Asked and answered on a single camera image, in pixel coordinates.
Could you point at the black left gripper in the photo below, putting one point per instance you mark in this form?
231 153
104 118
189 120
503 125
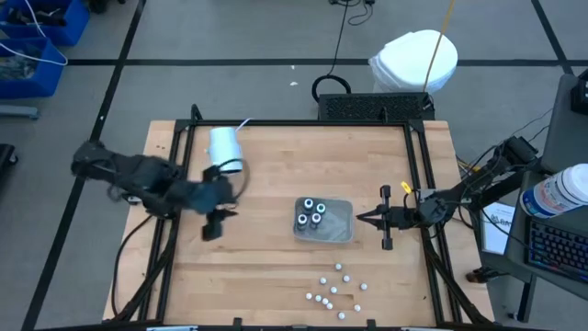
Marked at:
206 195

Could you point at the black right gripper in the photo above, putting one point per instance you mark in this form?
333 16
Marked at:
402 217

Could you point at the grey plastic bin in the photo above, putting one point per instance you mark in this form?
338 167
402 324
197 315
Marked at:
337 227

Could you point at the large green-tipped colouring bottle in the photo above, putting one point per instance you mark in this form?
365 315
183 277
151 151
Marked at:
320 208

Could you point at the large blue-tipped colouring bottle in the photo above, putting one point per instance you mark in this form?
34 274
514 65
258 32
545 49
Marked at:
308 202

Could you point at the large black-tipped colouring bottle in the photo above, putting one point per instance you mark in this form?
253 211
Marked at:
302 219

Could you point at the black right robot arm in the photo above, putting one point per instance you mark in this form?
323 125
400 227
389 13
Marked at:
482 184

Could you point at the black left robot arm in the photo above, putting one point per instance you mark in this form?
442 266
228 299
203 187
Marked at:
138 177

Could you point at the black perforated computer case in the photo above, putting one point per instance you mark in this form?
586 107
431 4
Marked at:
367 106

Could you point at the black caster foot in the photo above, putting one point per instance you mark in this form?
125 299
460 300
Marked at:
478 276

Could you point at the white paper sheet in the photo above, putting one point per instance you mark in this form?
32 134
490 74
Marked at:
494 239

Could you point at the dark grey desk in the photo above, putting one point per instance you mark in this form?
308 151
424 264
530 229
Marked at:
516 262

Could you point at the white bagged trash bin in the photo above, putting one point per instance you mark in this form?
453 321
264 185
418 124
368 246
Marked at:
404 60

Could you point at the white wipes canister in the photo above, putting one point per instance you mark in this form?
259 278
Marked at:
556 190

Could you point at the black backlit keyboard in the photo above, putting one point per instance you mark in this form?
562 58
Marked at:
560 250

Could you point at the grey cart top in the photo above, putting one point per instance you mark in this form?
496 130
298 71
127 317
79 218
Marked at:
562 133

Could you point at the blue storage bin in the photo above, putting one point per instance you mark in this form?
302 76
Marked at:
78 18
41 85

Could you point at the black floor object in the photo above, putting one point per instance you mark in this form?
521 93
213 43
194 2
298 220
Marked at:
5 158

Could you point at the grey metal bar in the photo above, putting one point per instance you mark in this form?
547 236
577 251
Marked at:
18 111

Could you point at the black device on cart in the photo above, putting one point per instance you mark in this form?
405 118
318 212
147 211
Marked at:
581 94

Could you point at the black aluminium table frame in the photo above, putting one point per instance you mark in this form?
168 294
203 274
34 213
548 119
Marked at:
298 122

